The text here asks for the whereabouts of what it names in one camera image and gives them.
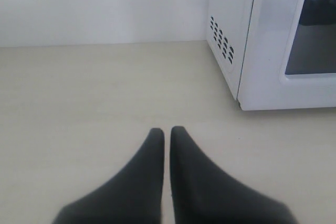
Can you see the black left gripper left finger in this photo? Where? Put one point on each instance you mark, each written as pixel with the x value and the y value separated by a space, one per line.
pixel 133 195

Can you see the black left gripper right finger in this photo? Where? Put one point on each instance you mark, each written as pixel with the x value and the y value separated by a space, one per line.
pixel 203 193

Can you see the white Midea microwave oven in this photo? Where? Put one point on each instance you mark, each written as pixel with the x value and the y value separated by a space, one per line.
pixel 312 51

